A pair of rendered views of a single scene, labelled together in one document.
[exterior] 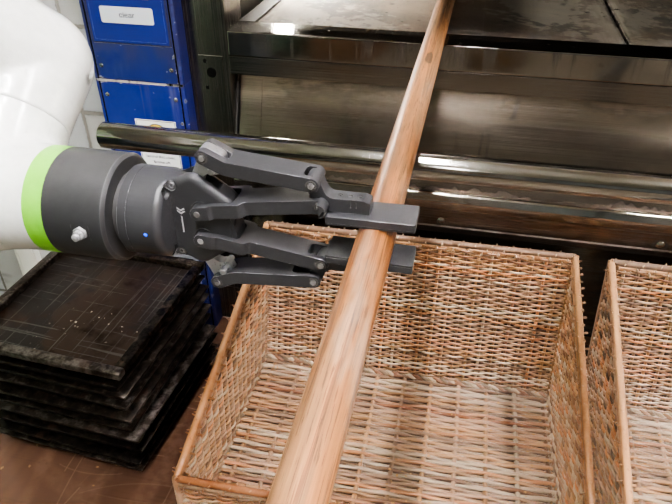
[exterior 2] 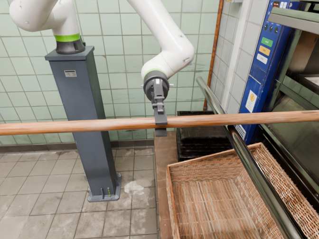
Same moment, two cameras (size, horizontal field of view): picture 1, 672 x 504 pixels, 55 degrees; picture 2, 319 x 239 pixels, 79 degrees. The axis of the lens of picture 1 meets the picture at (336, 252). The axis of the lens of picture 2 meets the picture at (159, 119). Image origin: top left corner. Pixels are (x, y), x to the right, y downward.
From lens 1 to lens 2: 0.53 m
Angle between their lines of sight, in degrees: 59
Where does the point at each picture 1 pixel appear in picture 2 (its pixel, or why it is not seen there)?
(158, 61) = (262, 75)
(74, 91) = (177, 61)
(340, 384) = (91, 123)
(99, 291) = not seen: hidden behind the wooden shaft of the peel
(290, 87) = (296, 105)
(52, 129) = (166, 67)
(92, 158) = (154, 73)
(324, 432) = (77, 123)
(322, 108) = not seen: hidden behind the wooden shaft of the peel
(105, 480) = (174, 160)
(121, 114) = (248, 87)
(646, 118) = not seen: outside the picture
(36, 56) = (172, 50)
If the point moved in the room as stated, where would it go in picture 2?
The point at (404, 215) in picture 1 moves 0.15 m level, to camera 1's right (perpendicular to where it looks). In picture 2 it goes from (160, 120) to (182, 164)
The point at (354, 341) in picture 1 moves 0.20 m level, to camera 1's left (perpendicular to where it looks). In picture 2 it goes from (106, 122) to (103, 89)
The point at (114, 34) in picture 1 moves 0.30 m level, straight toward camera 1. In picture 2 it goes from (257, 63) to (216, 76)
